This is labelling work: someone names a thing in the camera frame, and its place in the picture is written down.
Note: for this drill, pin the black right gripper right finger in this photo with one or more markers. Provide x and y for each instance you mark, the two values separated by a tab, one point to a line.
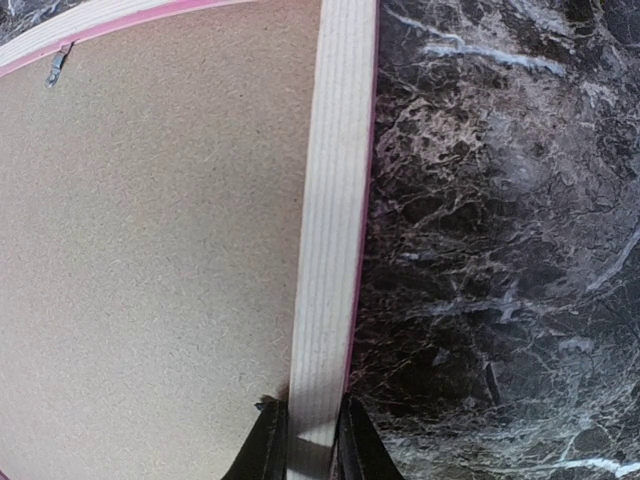
361	454

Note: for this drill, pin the silver metal turn clip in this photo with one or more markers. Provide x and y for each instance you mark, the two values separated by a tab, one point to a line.
57	65

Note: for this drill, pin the light wooden picture frame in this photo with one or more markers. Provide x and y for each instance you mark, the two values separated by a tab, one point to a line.
333	205

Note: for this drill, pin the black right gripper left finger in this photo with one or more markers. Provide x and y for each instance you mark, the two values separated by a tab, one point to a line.
263	455

